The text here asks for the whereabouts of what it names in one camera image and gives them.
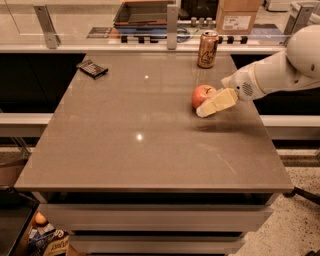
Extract upper grey drawer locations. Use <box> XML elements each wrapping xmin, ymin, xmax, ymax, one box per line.
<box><xmin>39</xmin><ymin>204</ymin><xmax>272</xmax><ymax>232</ymax></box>

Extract metal glass bracket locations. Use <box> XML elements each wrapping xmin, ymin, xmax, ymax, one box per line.
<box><xmin>167</xmin><ymin>4</ymin><xmax>178</xmax><ymax>50</ymax></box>
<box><xmin>283</xmin><ymin>2</ymin><xmax>319</xmax><ymax>46</ymax></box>
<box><xmin>33</xmin><ymin>5</ymin><xmax>61</xmax><ymax>49</ymax></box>

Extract cardboard box with label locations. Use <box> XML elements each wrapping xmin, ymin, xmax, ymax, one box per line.
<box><xmin>216</xmin><ymin>0</ymin><xmax>261</xmax><ymax>35</ymax></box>

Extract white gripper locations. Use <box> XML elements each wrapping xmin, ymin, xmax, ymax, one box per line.
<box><xmin>196</xmin><ymin>63</ymin><xmax>266</xmax><ymax>118</ymax></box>

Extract dark rxbar chocolate bar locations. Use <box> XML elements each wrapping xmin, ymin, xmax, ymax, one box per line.
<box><xmin>77</xmin><ymin>60</ymin><xmax>108</xmax><ymax>79</ymax></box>

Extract snack bags in bin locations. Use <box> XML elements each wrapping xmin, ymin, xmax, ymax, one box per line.
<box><xmin>27</xmin><ymin>224</ymin><xmax>69</xmax><ymax>256</ymax></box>

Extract small orange fruit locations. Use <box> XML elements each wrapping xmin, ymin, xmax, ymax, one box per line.
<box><xmin>34</xmin><ymin>212</ymin><xmax>48</xmax><ymax>226</ymax></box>

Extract grey drawer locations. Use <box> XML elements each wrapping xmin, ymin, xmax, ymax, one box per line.
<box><xmin>39</xmin><ymin>204</ymin><xmax>272</xmax><ymax>232</ymax></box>
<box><xmin>71</xmin><ymin>236</ymin><xmax>244</xmax><ymax>255</ymax></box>

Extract right metal glass bracket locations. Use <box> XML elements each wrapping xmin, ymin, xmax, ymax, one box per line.
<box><xmin>283</xmin><ymin>2</ymin><xmax>319</xmax><ymax>46</ymax></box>

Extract grey tray stack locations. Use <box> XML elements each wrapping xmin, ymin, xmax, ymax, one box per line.
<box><xmin>113</xmin><ymin>0</ymin><xmax>176</xmax><ymax>35</ymax></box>

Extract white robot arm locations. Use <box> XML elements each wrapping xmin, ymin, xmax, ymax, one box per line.
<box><xmin>196</xmin><ymin>25</ymin><xmax>320</xmax><ymax>118</ymax></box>

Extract middle metal glass bracket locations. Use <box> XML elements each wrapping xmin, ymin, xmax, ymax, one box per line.
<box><xmin>167</xmin><ymin>4</ymin><xmax>178</xmax><ymax>50</ymax></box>

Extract left metal glass bracket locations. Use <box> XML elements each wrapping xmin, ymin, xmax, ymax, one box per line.
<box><xmin>33</xmin><ymin>5</ymin><xmax>61</xmax><ymax>49</ymax></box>

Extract lower grey drawer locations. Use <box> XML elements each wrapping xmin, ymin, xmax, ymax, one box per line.
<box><xmin>71</xmin><ymin>236</ymin><xmax>244</xmax><ymax>255</ymax></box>

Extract gold drink can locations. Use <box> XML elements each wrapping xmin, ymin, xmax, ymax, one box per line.
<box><xmin>197</xmin><ymin>30</ymin><xmax>219</xmax><ymax>68</ymax></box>

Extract red apple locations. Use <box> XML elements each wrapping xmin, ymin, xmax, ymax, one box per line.
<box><xmin>191</xmin><ymin>85</ymin><xmax>216</xmax><ymax>109</ymax></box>

